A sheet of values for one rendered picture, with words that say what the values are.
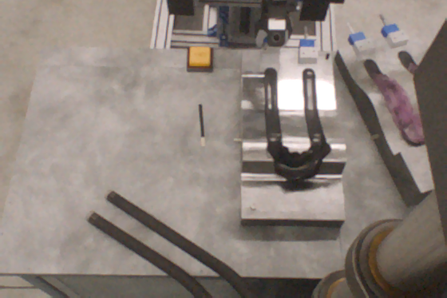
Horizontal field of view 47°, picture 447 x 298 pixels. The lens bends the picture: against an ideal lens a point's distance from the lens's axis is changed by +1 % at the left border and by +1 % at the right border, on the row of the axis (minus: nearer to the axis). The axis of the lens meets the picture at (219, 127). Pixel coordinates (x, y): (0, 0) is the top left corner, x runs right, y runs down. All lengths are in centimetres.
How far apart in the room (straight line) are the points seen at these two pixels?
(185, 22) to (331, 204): 138
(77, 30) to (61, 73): 117
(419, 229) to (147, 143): 108
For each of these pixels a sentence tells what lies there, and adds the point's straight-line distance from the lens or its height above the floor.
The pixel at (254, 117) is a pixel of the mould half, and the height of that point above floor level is 89.
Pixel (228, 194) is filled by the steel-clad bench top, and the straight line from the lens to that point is 138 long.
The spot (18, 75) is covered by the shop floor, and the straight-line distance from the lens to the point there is 271.
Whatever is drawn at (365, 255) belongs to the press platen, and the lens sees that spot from 58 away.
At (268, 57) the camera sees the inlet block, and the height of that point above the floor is 92.
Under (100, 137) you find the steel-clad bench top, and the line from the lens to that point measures 149.
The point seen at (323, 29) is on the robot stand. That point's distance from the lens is 245.
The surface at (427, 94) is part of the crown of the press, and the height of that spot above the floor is 183.
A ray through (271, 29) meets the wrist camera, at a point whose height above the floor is 108.
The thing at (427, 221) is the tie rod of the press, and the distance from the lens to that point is 44.
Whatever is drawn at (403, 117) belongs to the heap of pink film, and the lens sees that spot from 144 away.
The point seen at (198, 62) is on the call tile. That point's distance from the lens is 154.
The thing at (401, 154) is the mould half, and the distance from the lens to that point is 138.
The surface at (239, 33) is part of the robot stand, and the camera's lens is 222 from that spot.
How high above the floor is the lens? 209
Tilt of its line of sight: 62 degrees down
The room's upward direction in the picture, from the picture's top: straight up
